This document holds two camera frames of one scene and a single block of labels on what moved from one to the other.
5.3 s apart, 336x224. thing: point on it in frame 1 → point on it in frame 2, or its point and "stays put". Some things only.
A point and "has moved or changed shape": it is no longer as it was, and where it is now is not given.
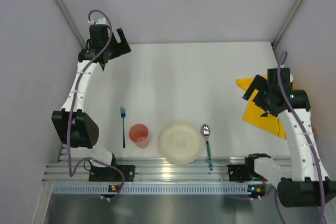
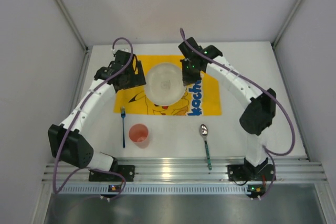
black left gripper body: x=119 y=44 → x=137 y=74
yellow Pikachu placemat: x=253 y=113 has moved or changed shape
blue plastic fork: x=123 y=112 stays put
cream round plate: x=179 y=143 → x=164 y=84
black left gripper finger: x=121 y=34 → x=137 y=67
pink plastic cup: x=139 y=134 stays put
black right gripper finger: x=259 y=99 → x=191 y=73
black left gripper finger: x=117 y=49 → x=136 y=80
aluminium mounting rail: x=151 y=169 stays put
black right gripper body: x=256 y=91 → x=190 y=76
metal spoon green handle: x=206 y=130 stays put
